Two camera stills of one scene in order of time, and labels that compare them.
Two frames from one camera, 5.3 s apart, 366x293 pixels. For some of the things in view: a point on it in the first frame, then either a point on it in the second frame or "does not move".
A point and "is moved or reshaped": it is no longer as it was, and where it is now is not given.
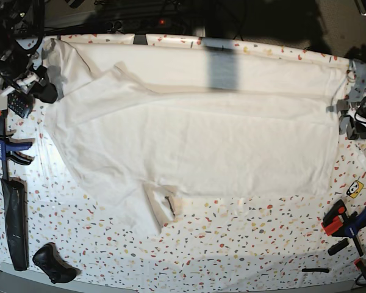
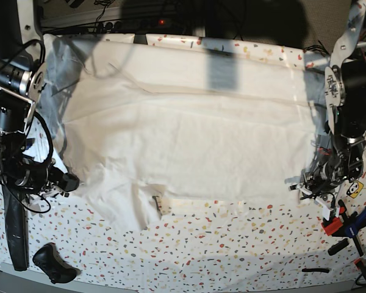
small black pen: [319, 270] does not move
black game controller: [47, 259] does not move
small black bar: [338, 246] does not move
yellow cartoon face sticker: [355, 188] does not move
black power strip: [137, 24] does not move
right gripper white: [357, 130] → [321, 184]
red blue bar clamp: [337, 223] does not move
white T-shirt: [141, 124] is moved or reshaped
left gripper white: [47, 93] → [44, 180]
